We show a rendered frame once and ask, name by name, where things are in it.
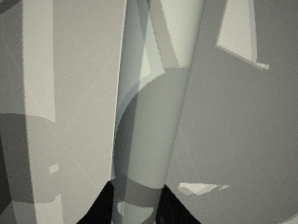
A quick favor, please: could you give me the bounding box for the white long tube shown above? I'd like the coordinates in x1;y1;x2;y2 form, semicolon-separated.
110;0;206;224

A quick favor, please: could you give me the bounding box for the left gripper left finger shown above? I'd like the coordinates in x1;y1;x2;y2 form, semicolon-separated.
76;181;114;224

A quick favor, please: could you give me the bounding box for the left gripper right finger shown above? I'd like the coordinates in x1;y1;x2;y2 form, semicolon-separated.
156;185;201;224

